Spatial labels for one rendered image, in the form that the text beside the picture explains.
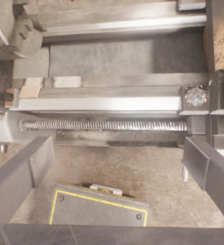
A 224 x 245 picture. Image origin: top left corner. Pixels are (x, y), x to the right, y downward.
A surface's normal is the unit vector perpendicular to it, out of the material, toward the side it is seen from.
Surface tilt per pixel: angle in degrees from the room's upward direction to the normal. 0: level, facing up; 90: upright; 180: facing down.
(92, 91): 0
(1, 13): 90
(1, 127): 32
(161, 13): 0
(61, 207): 0
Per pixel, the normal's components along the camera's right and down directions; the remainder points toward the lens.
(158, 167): -0.14, -0.12
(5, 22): 0.99, 0.01
